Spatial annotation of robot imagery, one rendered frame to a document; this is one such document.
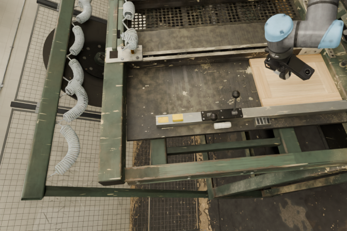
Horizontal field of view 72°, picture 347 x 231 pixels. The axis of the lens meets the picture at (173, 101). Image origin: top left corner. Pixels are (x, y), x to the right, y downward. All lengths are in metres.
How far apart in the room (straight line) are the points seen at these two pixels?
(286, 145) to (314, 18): 0.70
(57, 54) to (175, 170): 1.16
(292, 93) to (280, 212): 1.62
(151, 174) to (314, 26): 0.80
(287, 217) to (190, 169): 1.77
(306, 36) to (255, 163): 0.59
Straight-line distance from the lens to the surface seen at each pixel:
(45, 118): 1.58
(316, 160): 1.24
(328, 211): 2.52
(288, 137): 1.32
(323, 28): 0.77
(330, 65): 1.54
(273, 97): 1.33
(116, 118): 1.13
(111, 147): 1.08
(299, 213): 2.65
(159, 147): 1.19
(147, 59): 1.31
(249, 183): 1.92
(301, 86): 1.42
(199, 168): 1.08
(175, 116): 1.14
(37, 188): 1.47
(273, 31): 0.75
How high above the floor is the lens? 2.21
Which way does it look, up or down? 29 degrees down
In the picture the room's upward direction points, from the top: 78 degrees counter-clockwise
